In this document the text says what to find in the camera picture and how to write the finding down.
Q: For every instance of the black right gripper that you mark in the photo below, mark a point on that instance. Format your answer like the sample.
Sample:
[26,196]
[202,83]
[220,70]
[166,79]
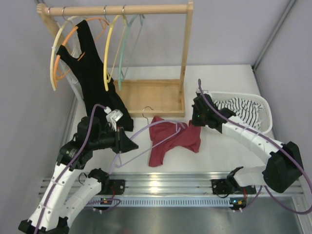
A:
[195,122]

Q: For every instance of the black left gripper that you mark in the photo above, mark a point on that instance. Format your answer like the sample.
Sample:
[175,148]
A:
[119,141]

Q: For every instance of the red tank top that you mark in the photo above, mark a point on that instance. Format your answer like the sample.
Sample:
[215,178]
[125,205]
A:
[167,135]

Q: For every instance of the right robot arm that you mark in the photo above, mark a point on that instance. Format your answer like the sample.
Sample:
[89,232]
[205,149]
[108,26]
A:
[282,162]

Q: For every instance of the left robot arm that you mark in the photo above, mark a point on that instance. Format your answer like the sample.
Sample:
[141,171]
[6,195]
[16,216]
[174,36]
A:
[57,210]

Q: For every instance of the black tank top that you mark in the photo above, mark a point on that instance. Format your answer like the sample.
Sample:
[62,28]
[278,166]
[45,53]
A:
[89,72]

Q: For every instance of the yellow hanger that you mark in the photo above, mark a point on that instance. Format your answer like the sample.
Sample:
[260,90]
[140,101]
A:
[107,77]

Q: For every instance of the green hanger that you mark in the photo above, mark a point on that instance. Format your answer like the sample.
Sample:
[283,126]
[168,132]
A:
[121,74]

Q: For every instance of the cream hanger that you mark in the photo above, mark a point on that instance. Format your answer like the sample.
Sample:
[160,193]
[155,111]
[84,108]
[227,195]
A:
[55,47]

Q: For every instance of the black white striped garment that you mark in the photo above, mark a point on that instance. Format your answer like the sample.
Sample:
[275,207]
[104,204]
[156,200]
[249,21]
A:
[247,110]

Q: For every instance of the wooden clothes rack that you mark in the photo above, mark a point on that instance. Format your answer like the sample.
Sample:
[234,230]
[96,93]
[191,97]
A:
[147,86]

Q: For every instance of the white perforated plastic basket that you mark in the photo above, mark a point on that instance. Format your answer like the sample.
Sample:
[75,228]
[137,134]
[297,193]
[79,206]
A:
[264,114]

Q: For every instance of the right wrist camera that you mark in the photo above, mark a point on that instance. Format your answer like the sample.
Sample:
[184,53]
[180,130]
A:
[205,92]

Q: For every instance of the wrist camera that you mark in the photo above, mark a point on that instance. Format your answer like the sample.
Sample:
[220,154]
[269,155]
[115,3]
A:
[205,92]
[113,116]

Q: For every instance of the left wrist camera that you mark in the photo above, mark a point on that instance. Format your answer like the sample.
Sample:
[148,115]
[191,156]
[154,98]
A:
[113,116]

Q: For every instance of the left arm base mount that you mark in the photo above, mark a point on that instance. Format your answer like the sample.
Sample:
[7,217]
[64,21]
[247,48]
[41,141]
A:
[109,201]

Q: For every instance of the aluminium mounting rail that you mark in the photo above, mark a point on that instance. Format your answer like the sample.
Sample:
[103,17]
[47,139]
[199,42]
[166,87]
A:
[175,184]

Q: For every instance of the slotted cable duct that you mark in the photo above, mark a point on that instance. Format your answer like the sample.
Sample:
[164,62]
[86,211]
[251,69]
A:
[167,202]

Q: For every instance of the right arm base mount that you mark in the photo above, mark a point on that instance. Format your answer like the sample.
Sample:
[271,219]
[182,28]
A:
[238,195]

